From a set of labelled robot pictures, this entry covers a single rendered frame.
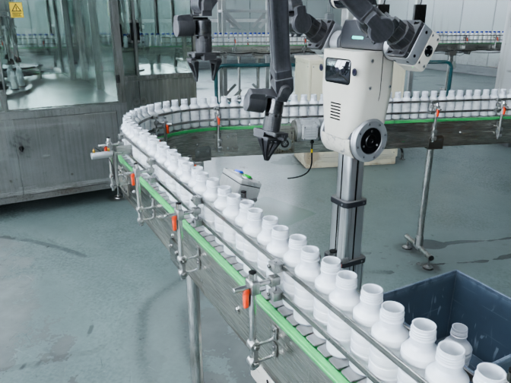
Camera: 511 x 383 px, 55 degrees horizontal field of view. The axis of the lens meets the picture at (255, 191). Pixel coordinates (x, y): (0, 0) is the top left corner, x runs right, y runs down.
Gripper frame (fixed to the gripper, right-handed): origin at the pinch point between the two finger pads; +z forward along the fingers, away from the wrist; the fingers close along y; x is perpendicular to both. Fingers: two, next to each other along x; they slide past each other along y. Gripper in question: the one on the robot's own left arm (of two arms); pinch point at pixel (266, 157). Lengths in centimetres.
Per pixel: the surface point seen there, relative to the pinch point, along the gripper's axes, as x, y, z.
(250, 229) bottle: -34.3, 31.6, 10.0
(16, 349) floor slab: -35, -122, 127
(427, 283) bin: 7, 59, 21
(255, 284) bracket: -46, 47, 15
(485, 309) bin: 16, 72, 25
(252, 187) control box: -6.2, 1.5, 9.2
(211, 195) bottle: -26.6, 6.2, 9.3
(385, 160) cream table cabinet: 383, -185, 50
